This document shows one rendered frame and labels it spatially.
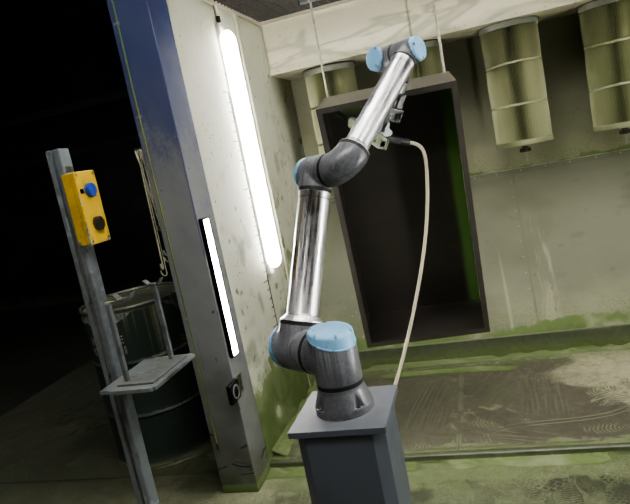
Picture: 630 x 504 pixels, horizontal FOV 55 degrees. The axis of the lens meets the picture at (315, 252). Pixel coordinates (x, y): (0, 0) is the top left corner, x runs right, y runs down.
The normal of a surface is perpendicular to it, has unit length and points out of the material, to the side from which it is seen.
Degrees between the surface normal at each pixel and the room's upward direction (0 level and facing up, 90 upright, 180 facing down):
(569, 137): 90
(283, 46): 90
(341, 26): 90
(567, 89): 90
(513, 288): 57
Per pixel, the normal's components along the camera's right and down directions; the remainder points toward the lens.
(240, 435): -0.25, 0.20
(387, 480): 0.50, 0.04
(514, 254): -0.31, -0.36
